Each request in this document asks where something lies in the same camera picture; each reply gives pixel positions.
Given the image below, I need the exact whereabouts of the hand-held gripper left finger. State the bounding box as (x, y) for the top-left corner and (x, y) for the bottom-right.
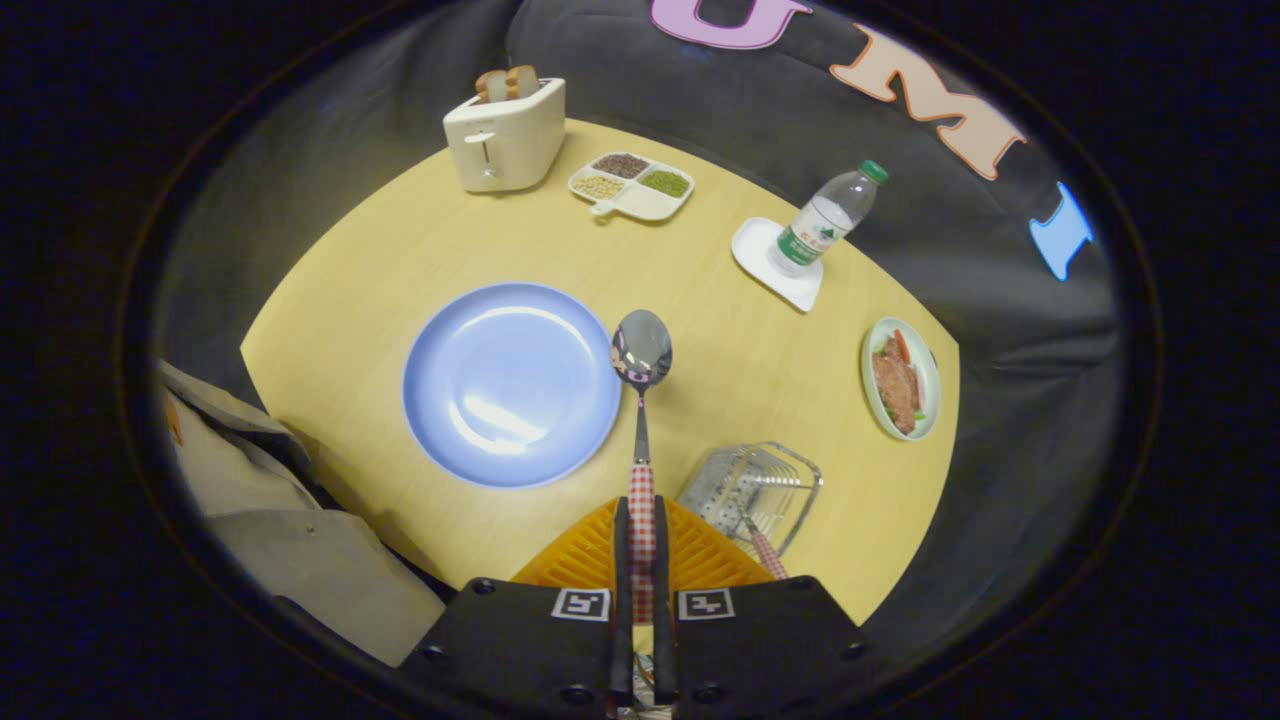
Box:
(398, 495), (635, 716)

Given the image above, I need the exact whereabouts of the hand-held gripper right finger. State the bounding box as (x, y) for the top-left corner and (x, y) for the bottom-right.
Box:
(652, 495), (871, 716)

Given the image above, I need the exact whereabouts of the metal fork checkered handle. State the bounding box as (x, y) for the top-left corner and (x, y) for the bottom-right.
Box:
(738, 515), (791, 581)

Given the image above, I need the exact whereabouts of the metal spoon checkered handle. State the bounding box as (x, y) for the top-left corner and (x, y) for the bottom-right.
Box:
(611, 308), (674, 626)

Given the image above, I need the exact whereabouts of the clear cutlery basket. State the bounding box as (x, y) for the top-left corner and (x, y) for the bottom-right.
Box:
(678, 442), (824, 561)

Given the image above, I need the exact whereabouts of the blue plate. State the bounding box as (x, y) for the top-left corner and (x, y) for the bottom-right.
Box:
(402, 282), (623, 490)

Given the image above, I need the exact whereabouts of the cooked meat with vegetables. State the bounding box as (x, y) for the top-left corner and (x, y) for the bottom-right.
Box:
(872, 330), (925, 434)

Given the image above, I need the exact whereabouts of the person's beige clothing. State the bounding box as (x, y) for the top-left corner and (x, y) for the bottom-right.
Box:
(155, 360), (448, 668)

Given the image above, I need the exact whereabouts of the green plate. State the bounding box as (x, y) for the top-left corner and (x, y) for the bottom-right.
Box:
(861, 317), (942, 442)

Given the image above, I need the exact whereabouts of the white coaster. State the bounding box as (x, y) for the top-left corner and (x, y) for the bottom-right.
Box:
(731, 217), (825, 313)

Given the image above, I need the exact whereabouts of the white divided dish of grains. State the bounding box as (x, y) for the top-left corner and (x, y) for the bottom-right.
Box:
(568, 151), (696, 222)

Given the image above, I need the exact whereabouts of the clear water bottle green cap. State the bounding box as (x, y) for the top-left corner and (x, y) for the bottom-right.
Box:
(775, 160), (890, 279)

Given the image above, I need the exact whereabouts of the white toaster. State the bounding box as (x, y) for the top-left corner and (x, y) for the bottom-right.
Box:
(443, 78), (567, 193)

